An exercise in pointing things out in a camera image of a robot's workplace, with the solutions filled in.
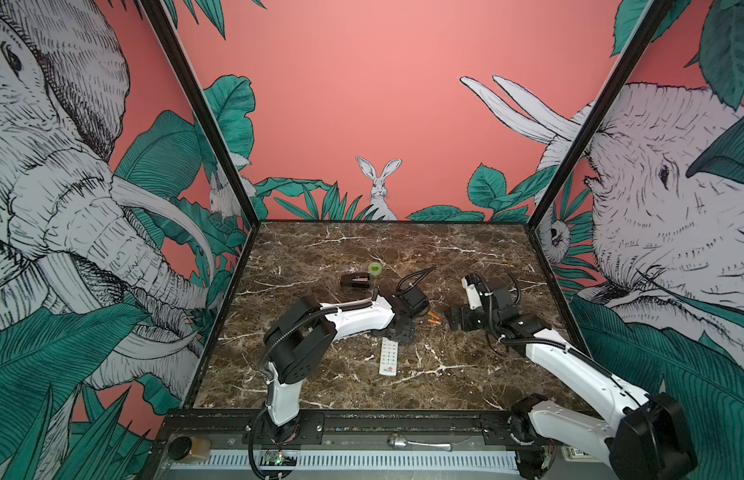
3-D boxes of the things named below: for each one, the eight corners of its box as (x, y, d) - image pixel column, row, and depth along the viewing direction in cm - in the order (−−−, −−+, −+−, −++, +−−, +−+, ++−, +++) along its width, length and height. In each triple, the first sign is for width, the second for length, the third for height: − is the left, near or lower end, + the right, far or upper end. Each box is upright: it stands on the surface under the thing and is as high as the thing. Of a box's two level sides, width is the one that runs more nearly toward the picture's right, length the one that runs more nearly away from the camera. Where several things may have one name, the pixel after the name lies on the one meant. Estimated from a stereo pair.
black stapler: (340, 287, 104) (339, 283, 102) (341, 276, 107) (341, 272, 105) (369, 287, 104) (369, 283, 102) (369, 276, 107) (369, 272, 105)
